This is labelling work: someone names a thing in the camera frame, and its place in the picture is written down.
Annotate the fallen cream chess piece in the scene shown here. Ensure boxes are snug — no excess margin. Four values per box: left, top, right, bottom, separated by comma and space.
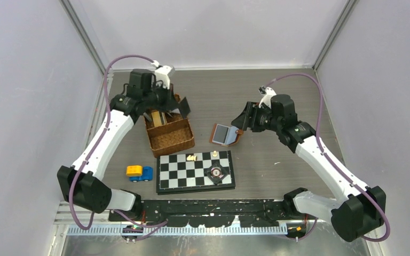
186, 155, 198, 162

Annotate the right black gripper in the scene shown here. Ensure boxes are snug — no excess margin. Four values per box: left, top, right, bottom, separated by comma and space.
231, 101, 281, 133

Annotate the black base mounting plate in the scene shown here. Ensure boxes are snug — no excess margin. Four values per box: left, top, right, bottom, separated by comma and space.
108, 199, 313, 228

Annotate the black red round object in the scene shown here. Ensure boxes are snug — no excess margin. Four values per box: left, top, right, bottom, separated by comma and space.
205, 162, 228, 185

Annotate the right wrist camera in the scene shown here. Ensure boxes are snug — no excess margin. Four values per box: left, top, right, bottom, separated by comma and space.
258, 86, 277, 109

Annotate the blue yellow toy truck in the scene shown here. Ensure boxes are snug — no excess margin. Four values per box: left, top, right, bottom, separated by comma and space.
126, 165, 153, 182

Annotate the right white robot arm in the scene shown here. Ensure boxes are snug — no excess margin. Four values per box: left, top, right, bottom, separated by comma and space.
231, 94, 390, 242

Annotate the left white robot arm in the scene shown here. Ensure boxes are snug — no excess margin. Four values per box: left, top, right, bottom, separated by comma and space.
57, 66, 191, 221

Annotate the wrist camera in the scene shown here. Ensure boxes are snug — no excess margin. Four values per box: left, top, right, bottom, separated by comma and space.
258, 86, 277, 109
151, 60, 175, 90

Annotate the brown leather card holder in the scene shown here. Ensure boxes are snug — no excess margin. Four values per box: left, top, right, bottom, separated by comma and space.
209, 123, 244, 147

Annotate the white magnetic stripe card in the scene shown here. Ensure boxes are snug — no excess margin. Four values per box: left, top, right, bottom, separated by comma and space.
159, 111, 167, 125

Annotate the black white chessboard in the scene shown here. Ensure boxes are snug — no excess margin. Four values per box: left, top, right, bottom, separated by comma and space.
156, 150, 236, 195

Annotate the brown woven basket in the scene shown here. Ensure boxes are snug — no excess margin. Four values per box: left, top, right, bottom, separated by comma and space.
144, 109, 195, 158

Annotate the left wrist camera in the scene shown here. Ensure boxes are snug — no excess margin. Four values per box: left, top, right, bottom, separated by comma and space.
151, 60, 175, 90

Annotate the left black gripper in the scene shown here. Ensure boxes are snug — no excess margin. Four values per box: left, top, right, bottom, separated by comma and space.
143, 81, 179, 114

